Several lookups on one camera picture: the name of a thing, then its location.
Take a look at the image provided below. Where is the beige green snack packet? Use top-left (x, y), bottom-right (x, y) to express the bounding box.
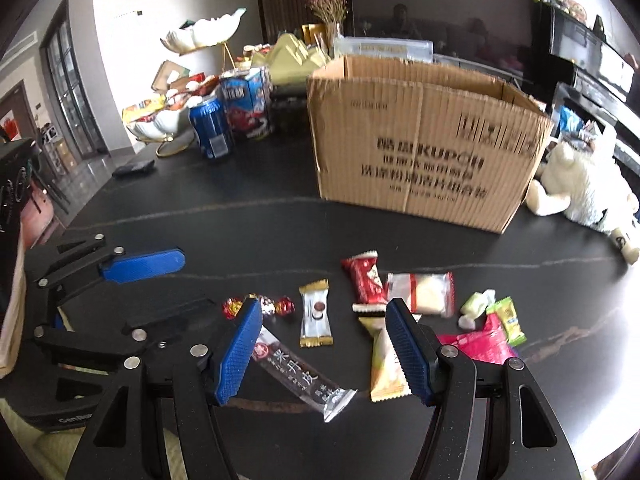
top-left (357, 315), bottom-right (416, 402)

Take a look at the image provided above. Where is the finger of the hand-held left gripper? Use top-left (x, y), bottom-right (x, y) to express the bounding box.
top-left (22, 232), bottom-right (187, 292)
top-left (31, 297), bottom-right (226, 367)

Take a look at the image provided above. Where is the black flat case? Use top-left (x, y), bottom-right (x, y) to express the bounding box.
top-left (111, 159), bottom-right (157, 179)

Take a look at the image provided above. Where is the brown cardboard box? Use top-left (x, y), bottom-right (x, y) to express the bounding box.
top-left (306, 55), bottom-right (555, 235)

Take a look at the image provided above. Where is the pale yellow paper package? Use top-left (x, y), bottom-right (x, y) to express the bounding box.
top-left (252, 32), bottom-right (333, 86)

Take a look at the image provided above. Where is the pile of assorted snack packets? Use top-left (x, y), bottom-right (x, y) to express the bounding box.
top-left (122, 72), bottom-right (221, 126)

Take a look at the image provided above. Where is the black piano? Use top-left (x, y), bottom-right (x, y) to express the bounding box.
top-left (537, 0), bottom-right (640, 128)

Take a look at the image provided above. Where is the blue plastic packet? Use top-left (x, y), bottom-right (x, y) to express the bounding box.
top-left (557, 105), bottom-right (583, 138)

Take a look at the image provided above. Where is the white gold-ended snack packet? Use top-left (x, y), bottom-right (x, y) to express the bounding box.
top-left (298, 280), bottom-right (335, 348)

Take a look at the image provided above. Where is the white shell tiered stand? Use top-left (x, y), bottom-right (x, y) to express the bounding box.
top-left (122, 8), bottom-right (247, 158)

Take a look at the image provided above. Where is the dried flower bouquet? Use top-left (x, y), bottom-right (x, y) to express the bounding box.
top-left (304, 0), bottom-right (352, 56)

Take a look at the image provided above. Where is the black television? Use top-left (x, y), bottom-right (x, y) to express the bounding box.
top-left (350, 0), bottom-right (551, 96)

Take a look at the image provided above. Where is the pale green candy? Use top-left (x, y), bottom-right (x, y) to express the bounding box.
top-left (459, 289), bottom-right (497, 331)

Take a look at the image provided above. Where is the pale yellow rug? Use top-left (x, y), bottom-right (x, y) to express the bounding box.
top-left (20, 430), bottom-right (193, 480)

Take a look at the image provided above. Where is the white plush toy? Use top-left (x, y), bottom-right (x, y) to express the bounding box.
top-left (525, 125), bottom-right (640, 266)

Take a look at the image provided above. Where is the cream cloth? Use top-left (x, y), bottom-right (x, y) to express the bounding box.
top-left (0, 255), bottom-right (27, 379)

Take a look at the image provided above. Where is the green yellow small packet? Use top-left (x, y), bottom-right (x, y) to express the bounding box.
top-left (486, 297), bottom-right (528, 347)

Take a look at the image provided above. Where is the blue drink carton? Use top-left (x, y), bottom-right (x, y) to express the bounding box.
top-left (220, 66), bottom-right (276, 141)

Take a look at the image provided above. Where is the magenta snack packet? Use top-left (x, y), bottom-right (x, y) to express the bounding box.
top-left (436, 312), bottom-right (521, 366)

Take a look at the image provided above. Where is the white red-edged snack packet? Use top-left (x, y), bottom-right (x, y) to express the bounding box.
top-left (386, 271), bottom-right (456, 319)

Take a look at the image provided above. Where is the dark glass door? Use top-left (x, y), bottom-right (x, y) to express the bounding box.
top-left (40, 0), bottom-right (110, 161)

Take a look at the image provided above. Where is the blue soda can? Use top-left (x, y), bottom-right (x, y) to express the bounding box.
top-left (188, 96), bottom-right (235, 160)

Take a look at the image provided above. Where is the clear brown long packet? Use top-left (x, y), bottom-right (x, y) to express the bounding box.
top-left (251, 325), bottom-right (358, 423)

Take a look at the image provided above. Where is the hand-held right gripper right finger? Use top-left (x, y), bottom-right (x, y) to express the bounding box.
top-left (385, 297), bottom-right (578, 480)

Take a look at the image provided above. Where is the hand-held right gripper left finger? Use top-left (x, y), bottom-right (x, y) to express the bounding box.
top-left (65, 297), bottom-right (264, 480)

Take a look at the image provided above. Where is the red snack packet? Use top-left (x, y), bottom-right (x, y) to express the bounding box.
top-left (341, 250), bottom-right (390, 314)

